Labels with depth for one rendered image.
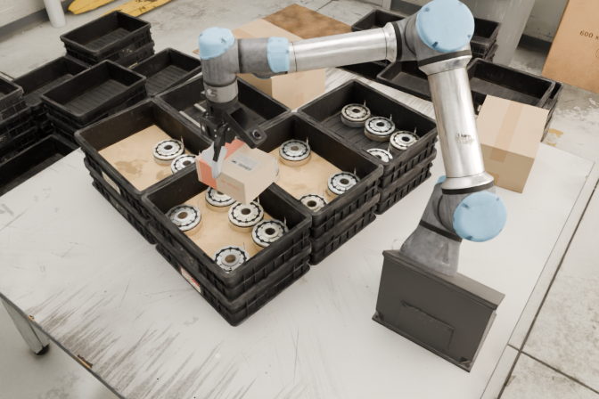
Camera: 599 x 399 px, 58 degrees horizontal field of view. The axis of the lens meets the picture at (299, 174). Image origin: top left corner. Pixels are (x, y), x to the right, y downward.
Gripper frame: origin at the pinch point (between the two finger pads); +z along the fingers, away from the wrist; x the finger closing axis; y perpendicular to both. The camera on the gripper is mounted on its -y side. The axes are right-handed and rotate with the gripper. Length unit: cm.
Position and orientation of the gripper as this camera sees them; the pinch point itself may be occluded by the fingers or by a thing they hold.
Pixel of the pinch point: (235, 164)
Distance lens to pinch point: 138.2
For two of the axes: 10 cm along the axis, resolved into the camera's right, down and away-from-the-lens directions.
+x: -5.8, 5.4, -6.0
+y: -8.1, -3.9, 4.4
